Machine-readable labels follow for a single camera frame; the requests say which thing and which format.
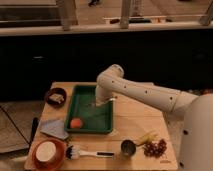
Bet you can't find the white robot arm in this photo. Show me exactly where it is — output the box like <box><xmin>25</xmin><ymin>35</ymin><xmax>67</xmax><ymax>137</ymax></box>
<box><xmin>95</xmin><ymin>64</ymin><xmax>213</xmax><ymax>171</ymax></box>

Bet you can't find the green plastic tray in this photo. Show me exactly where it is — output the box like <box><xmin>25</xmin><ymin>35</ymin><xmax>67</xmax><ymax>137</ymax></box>
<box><xmin>64</xmin><ymin>85</ymin><xmax>113</xmax><ymax>134</ymax></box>

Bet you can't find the orange fruit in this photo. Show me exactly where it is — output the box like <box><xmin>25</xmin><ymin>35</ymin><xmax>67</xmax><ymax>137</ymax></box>
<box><xmin>70</xmin><ymin>118</ymin><xmax>83</xmax><ymax>129</ymax></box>

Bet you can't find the pale sponge in bowl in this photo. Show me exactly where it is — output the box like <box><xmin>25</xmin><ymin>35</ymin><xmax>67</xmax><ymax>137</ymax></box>
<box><xmin>49</xmin><ymin>94</ymin><xmax>64</xmax><ymax>103</ymax></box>

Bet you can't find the dark brown bowl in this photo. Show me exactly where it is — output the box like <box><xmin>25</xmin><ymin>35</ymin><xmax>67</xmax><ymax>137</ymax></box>
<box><xmin>45</xmin><ymin>87</ymin><xmax>67</xmax><ymax>107</ymax></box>

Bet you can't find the blue folded cloth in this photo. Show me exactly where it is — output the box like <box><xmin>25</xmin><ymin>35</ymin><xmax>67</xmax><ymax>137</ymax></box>
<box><xmin>40</xmin><ymin>119</ymin><xmax>69</xmax><ymax>140</ymax></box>

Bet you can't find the yellow banana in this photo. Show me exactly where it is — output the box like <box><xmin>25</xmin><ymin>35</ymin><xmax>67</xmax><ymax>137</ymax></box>
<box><xmin>135</xmin><ymin>131</ymin><xmax>157</xmax><ymax>146</ymax></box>

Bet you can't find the white dish brush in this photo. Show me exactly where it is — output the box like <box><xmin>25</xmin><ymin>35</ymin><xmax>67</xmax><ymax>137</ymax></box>
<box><xmin>66</xmin><ymin>145</ymin><xmax>114</xmax><ymax>159</ymax></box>

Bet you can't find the red grape bunch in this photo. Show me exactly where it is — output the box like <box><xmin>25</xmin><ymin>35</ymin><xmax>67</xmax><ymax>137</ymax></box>
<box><xmin>143</xmin><ymin>139</ymin><xmax>167</xmax><ymax>158</ymax></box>

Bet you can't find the wooden railing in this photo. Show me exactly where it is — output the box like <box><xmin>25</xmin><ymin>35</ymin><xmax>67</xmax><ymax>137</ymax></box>
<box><xmin>0</xmin><ymin>0</ymin><xmax>213</xmax><ymax>36</ymax></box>

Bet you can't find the white cup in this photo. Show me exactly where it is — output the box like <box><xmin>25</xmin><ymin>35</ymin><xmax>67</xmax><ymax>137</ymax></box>
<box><xmin>36</xmin><ymin>141</ymin><xmax>56</xmax><ymax>162</ymax></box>

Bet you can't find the black cable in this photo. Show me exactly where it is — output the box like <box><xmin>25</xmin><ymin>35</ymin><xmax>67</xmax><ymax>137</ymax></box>
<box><xmin>0</xmin><ymin>105</ymin><xmax>31</xmax><ymax>145</ymax></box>

